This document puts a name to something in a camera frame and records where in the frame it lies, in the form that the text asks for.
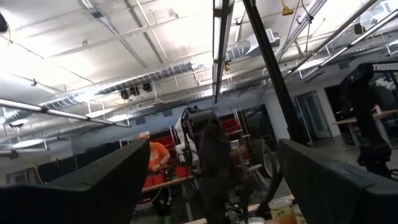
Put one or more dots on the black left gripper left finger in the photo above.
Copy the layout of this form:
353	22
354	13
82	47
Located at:
77	199

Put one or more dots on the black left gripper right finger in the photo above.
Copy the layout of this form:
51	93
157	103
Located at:
335	196

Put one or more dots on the red corn label tin can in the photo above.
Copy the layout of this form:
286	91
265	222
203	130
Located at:
280	211

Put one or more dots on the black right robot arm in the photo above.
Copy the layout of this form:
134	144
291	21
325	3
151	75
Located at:
214	155

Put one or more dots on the neighbouring black robot arm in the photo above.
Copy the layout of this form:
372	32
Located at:
363	109

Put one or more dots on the wooden background table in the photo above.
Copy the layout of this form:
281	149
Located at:
345	120

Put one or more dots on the ceiling light tube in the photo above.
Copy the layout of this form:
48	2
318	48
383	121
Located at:
62	113

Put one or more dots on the person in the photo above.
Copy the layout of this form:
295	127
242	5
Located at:
157	155

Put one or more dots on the wooden workbench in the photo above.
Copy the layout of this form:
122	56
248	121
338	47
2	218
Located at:
168	183

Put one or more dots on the black ceiling spotlight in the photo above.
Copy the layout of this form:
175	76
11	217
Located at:
147	87
135	91
124	94

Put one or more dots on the yellow hanging power plug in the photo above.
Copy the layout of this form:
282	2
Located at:
287	11

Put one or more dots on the neighbouring black rig frame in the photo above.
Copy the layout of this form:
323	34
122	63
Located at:
385	67

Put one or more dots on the silver ribbed air duct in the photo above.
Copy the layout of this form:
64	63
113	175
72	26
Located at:
149	77
242	49

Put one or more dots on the black metal rig frame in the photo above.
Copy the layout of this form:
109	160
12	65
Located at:
273	68

